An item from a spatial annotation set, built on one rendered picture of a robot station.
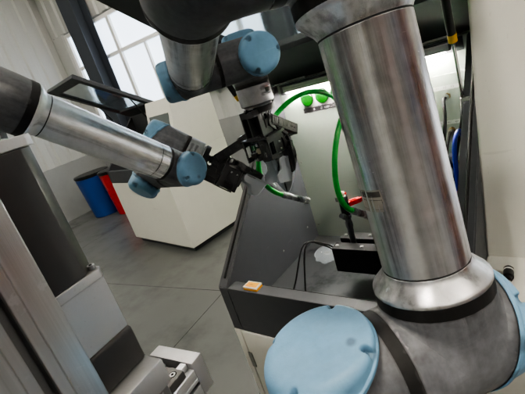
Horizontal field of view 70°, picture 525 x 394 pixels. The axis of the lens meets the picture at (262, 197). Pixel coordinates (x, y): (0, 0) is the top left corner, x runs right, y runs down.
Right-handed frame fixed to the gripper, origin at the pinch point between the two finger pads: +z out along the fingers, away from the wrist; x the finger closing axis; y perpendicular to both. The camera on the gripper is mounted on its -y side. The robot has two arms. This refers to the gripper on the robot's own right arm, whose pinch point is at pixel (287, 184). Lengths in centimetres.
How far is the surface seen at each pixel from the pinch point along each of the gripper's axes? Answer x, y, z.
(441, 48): 27, -46, -18
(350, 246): 2.3, -17.1, 27.0
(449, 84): 27, -48, -8
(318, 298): 1.6, 3.4, 30.0
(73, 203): -675, -229, 97
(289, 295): -6.8, 4.3, 30.0
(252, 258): -29.3, -8.8, 28.3
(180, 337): -162, -44, 125
